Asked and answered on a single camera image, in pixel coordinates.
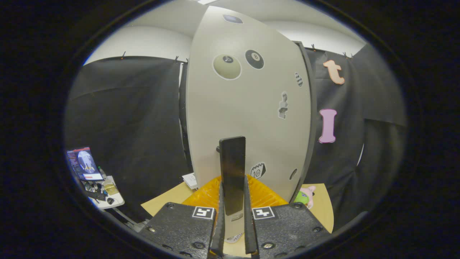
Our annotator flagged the white book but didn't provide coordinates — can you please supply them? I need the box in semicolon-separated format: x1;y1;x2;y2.
182;173;198;190

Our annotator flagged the grey shoe cabinet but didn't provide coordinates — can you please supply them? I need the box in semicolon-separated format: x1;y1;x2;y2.
179;41;317;204

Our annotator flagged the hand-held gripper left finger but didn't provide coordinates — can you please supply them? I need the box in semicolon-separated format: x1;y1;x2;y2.
138;175;226;259

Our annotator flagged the green and pink plush toy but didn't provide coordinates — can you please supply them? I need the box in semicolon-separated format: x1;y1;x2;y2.
294;185;317;209

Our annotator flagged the black backdrop cloth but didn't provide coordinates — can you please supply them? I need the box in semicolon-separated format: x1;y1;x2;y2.
65;43;408;231

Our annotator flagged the monitor screen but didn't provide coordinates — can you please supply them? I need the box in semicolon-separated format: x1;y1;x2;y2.
66;146;105;181

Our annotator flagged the beige shoe cabinet door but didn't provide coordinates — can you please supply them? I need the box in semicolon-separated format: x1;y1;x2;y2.
186;5;312;238

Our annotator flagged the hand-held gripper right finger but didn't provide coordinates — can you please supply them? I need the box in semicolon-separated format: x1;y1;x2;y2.
243;175;331;258

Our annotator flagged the black door handle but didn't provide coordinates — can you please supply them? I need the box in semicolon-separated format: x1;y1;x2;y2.
216;136;247;216

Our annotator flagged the white side table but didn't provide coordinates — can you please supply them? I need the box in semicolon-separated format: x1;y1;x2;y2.
88;176;148;231

